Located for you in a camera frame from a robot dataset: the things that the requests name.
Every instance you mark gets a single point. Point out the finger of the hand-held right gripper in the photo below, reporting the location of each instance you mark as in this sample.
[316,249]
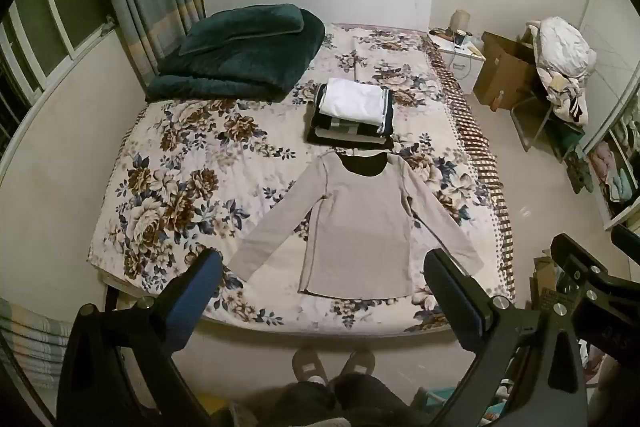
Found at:
[627,239]
[595,274]

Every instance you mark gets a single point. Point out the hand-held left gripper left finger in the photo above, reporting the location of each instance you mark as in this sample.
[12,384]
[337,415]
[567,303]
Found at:
[192,292]

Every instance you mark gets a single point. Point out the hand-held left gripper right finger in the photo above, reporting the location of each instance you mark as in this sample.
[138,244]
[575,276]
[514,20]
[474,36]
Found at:
[457,302]

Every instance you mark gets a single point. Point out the grey long-sleeve shirt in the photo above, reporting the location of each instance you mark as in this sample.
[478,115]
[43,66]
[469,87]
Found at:
[360,227]

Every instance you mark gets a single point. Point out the pile of mixed clothes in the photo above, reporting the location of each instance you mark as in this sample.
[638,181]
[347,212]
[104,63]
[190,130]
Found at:
[565,99]

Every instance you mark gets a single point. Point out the stack of dark folded clothes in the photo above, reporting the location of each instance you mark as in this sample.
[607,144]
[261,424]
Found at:
[340,134]

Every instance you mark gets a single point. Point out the small cardboard box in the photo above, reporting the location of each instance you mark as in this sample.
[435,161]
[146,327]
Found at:
[545,279]

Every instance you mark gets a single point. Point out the teal folded cloth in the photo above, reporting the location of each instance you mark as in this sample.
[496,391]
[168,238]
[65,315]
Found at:
[620,187]

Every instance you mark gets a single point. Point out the pink folded cloth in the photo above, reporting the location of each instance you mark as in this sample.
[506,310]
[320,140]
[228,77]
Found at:
[604,159]

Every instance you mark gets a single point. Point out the bed with floral sheet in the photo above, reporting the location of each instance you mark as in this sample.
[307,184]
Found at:
[200,187]

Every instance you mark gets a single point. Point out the person's feet in slippers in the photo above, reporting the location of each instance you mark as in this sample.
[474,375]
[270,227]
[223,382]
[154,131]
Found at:
[307,364]

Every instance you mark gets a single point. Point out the striped cloth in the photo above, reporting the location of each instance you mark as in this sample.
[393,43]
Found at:
[30,337]

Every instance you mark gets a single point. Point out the orange bottle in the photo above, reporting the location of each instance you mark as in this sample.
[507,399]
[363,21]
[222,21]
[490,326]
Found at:
[497,102]

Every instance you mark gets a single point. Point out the white puffy jacket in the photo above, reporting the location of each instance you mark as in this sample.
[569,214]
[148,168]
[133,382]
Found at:
[562,44]

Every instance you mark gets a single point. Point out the white wardrobe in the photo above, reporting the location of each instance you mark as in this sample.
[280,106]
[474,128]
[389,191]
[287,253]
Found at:
[610,32]

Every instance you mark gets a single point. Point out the large cardboard box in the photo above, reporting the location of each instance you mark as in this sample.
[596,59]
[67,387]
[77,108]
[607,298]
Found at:
[500,72]

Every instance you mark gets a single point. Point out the dark green folded blanket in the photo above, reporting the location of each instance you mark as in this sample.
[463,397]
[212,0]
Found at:
[240,72]

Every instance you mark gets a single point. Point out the white folded garment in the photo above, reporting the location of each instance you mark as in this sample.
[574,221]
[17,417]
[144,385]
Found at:
[350,99]

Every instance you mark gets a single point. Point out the white nightstand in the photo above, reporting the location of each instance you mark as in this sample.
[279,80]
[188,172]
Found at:
[467,69]

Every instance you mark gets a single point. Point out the dark cup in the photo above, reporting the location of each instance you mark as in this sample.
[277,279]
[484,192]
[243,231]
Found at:
[460,39]

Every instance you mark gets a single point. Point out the dark green pillow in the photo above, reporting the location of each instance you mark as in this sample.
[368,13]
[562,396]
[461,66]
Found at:
[240,27]

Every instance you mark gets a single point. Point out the cream table lamp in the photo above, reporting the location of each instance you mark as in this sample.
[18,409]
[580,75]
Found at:
[461,21]

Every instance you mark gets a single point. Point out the window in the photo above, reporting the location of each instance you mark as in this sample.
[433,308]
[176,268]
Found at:
[55,17]

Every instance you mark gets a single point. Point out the metal frame chair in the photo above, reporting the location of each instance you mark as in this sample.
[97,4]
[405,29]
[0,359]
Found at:
[525,114]

